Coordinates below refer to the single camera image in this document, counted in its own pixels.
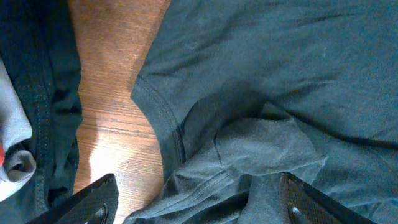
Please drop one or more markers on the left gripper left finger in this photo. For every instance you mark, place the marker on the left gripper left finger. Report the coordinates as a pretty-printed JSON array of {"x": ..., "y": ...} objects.
[{"x": 95, "y": 204}]

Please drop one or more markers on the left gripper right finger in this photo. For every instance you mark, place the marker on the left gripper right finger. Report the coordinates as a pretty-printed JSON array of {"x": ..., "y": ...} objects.
[{"x": 300, "y": 203}]

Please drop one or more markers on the red white printed t-shirt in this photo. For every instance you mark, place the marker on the red white printed t-shirt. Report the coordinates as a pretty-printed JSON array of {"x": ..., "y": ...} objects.
[{"x": 2, "y": 156}]

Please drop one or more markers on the white t-shirt on pile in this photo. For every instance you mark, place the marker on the white t-shirt on pile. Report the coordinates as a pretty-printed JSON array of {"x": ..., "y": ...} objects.
[{"x": 19, "y": 165}]

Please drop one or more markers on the dark green t-shirt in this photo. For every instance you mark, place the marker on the dark green t-shirt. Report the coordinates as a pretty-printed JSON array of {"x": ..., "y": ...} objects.
[{"x": 238, "y": 92}]

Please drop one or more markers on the black folded garment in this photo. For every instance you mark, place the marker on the black folded garment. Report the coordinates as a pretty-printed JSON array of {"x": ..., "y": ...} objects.
[{"x": 38, "y": 48}]

